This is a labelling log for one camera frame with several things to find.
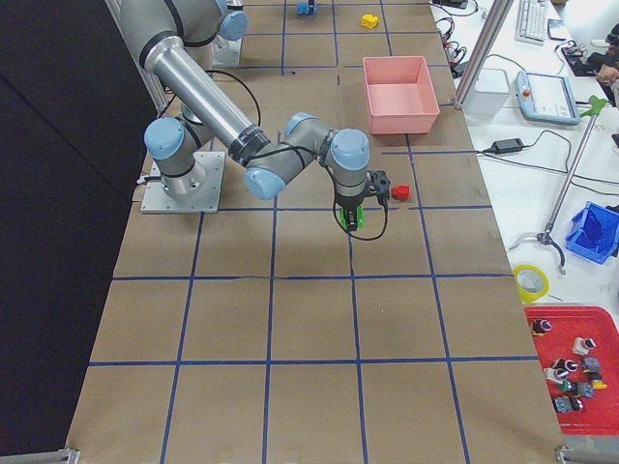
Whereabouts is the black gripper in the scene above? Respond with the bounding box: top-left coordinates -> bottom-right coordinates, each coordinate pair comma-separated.
366,170 -> 391,204

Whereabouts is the red toy block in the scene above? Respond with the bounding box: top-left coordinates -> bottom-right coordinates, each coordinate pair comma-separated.
391,185 -> 411,202

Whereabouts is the green toy block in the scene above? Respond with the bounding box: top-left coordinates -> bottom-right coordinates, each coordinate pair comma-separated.
339,206 -> 365,233

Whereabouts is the yellow toy block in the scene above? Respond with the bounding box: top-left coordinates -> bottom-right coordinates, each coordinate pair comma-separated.
360,14 -> 379,30

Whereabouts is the blue toy block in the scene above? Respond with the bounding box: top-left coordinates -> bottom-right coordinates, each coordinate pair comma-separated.
296,1 -> 314,15

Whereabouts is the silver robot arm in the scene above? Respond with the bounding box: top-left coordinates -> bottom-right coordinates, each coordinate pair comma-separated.
119,1 -> 390,218

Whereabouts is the pink plastic box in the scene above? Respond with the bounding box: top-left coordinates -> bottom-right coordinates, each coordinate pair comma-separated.
363,56 -> 440,135

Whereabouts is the white grey box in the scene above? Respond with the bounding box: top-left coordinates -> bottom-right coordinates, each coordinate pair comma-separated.
464,68 -> 511,115

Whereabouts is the black power adapter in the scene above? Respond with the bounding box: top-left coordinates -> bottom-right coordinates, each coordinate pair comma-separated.
489,138 -> 525,155

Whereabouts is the yellow tape roll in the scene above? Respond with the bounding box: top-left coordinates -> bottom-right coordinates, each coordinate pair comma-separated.
514,264 -> 549,304

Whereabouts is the teach pendant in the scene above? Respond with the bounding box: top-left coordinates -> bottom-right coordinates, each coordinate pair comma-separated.
515,71 -> 580,126

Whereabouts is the white keyboard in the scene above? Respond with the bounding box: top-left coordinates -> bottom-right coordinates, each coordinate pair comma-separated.
515,0 -> 549,45

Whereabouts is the blue storage bin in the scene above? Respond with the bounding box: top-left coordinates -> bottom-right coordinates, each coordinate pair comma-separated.
566,202 -> 618,265

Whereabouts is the reacher grabber tool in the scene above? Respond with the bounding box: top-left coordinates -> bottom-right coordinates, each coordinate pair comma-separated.
509,96 -> 608,276

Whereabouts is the red parts tray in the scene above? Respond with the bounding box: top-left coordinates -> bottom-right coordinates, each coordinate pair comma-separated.
525,305 -> 618,436

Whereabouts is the black braided cable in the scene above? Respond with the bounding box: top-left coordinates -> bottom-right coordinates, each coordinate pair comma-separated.
333,190 -> 391,242

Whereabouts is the aluminium profile post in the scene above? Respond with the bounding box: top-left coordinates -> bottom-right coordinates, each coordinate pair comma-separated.
454,0 -> 513,110

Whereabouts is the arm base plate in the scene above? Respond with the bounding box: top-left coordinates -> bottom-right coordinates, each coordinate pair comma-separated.
140,151 -> 225,214

